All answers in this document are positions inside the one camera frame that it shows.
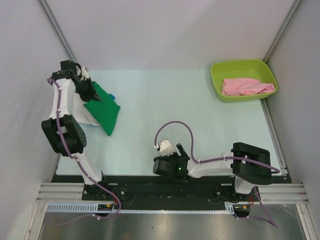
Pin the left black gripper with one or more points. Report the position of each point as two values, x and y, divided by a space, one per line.
92 93

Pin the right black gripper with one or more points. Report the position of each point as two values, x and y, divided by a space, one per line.
181 150

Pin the green t shirt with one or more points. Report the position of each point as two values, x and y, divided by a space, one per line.
105 112

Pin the lime green plastic basin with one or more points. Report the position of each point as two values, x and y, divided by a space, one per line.
245 68

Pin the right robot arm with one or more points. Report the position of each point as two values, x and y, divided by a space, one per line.
249 165

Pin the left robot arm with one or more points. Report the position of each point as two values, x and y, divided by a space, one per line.
61 129

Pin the white t shirt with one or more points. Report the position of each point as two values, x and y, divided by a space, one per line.
80 113

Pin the pink t shirt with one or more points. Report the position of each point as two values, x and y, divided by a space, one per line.
234 87

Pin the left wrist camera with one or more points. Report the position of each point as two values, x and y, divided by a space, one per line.
83 71

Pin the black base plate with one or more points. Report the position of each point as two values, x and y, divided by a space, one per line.
155 193

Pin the left aluminium frame post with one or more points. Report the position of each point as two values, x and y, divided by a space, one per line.
49 15

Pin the aluminium frame post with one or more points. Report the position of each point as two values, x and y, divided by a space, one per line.
49 15
294 8

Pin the aluminium rail right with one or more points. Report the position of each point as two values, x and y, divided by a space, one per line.
283 193

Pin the aluminium rail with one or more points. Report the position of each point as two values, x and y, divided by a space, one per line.
60 192
283 193

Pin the aluminium rail left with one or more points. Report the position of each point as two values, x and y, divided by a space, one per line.
60 192

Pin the right aluminium frame post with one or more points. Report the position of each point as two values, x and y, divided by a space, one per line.
294 8

